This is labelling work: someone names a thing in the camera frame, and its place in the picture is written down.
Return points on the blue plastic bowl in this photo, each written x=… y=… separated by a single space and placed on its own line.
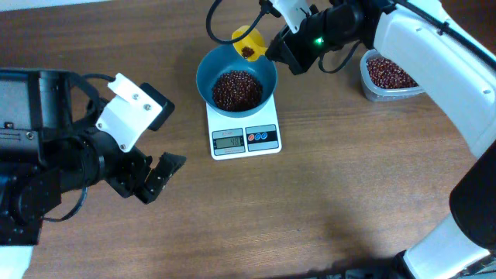
x=223 y=59

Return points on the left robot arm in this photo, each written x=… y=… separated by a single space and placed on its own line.
x=58 y=134

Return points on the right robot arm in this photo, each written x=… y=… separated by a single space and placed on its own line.
x=455 y=71

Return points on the yellow plastic measuring scoop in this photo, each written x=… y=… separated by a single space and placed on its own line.
x=255 y=41

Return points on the red beans in scoop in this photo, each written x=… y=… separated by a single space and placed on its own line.
x=247 y=52

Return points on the clear plastic container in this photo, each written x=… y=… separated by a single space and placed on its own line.
x=376 y=94

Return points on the white digital kitchen scale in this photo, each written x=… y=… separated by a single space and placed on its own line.
x=254 y=135

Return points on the red adzuki beans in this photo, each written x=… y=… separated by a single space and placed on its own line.
x=385 y=74

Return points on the red beans in bowl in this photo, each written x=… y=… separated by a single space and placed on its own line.
x=237 y=91

